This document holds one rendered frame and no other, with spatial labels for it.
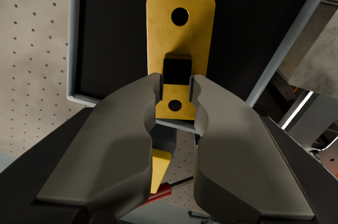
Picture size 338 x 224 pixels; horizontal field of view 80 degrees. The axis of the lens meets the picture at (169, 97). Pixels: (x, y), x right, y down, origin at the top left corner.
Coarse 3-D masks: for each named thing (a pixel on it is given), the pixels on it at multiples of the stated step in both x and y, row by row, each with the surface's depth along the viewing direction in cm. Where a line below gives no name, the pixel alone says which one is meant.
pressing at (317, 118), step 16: (304, 96) 34; (320, 96) 33; (288, 112) 36; (304, 112) 35; (320, 112) 35; (336, 112) 35; (288, 128) 37; (304, 128) 37; (320, 128) 37; (304, 144) 39; (336, 144) 39; (336, 160) 41
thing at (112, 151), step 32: (128, 96) 9; (160, 96) 11; (96, 128) 7; (128, 128) 7; (64, 160) 6; (96, 160) 6; (128, 160) 6; (64, 192) 5; (96, 192) 5; (128, 192) 6
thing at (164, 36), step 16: (160, 0) 11; (176, 0) 11; (192, 0) 11; (208, 0) 11; (160, 16) 12; (192, 16) 11; (208, 16) 11; (160, 32) 12; (176, 32) 12; (192, 32) 12; (208, 32) 12; (160, 48) 12; (176, 48) 12; (192, 48) 12; (208, 48) 12; (160, 64) 13; (176, 64) 12; (192, 64) 13; (176, 80) 13; (176, 96) 14; (160, 112) 15; (176, 112) 15; (192, 112) 15
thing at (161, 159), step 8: (152, 152) 20; (160, 152) 20; (168, 152) 21; (152, 160) 20; (160, 160) 20; (168, 160) 20; (160, 168) 20; (152, 176) 21; (160, 176) 21; (152, 184) 22; (152, 192) 23
